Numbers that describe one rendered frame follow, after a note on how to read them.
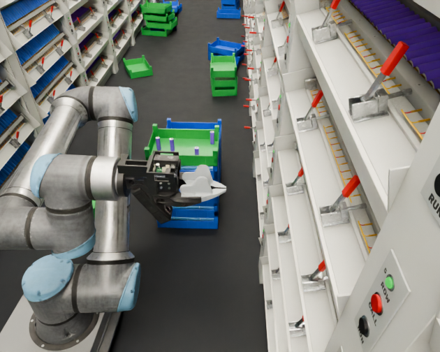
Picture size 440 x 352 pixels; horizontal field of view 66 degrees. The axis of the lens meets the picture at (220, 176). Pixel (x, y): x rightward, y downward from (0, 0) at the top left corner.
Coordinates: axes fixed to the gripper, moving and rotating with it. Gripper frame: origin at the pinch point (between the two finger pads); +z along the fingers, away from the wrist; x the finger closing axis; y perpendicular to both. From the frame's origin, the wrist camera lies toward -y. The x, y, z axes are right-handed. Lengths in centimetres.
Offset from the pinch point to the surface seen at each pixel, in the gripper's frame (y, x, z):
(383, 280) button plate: 22.0, -34.0, 15.0
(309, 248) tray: -9.7, -5.7, 19.7
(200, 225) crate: -79, 60, -9
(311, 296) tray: -10.2, -16.7, 18.2
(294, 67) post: 14.7, 30.4, 16.8
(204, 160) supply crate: -39, 60, -7
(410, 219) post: 29.0, -33.2, 15.0
